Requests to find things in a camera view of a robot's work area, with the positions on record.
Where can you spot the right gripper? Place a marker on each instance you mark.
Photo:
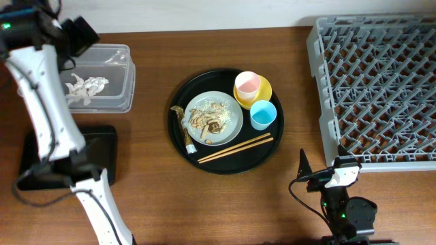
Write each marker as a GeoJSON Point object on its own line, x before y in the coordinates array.
{"type": "Point", "coordinates": [317, 184]}

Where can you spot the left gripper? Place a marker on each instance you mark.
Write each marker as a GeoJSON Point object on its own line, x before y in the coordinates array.
{"type": "Point", "coordinates": [86, 37]}

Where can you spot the white napkin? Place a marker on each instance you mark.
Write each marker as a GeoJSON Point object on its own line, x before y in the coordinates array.
{"type": "Point", "coordinates": [85, 89]}

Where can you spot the blue plastic cup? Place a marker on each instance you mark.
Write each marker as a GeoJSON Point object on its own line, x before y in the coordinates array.
{"type": "Point", "coordinates": [262, 114]}

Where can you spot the grey plate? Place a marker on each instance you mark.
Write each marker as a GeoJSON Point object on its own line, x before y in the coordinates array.
{"type": "Point", "coordinates": [233, 126]}

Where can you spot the peanut shells and rice scraps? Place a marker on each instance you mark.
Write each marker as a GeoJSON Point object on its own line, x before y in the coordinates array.
{"type": "Point", "coordinates": [210, 119]}

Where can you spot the gold chopstick wrapper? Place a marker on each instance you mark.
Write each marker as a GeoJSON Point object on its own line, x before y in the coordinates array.
{"type": "Point", "coordinates": [183, 124]}

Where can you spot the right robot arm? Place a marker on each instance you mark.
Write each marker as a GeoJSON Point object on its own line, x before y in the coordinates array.
{"type": "Point", "coordinates": [349, 219]}

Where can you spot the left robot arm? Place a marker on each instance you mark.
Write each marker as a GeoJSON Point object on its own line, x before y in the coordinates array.
{"type": "Point", "coordinates": [34, 48]}

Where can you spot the grey dishwasher rack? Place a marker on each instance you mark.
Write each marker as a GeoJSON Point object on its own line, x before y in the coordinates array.
{"type": "Point", "coordinates": [376, 82]}

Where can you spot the clear plastic bin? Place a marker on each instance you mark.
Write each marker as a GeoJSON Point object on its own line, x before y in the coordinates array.
{"type": "Point", "coordinates": [110, 61]}

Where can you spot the lower wooden chopstick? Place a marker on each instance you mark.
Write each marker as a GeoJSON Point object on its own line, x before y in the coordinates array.
{"type": "Point", "coordinates": [235, 150]}

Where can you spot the wooden chopstick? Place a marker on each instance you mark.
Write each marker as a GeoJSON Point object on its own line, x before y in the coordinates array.
{"type": "Point", "coordinates": [235, 150]}
{"type": "Point", "coordinates": [258, 138]}

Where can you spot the upper wooden chopstick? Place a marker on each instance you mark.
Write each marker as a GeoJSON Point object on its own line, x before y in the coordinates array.
{"type": "Point", "coordinates": [258, 138]}

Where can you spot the yellow bowl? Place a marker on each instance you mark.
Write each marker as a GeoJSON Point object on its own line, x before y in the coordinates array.
{"type": "Point", "coordinates": [265, 93]}

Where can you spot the pink plastic cup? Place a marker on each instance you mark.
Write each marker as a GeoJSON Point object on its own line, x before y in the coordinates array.
{"type": "Point", "coordinates": [247, 85]}

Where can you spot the black rectangular tray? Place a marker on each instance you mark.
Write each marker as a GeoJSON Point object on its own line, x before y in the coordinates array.
{"type": "Point", "coordinates": [101, 150]}

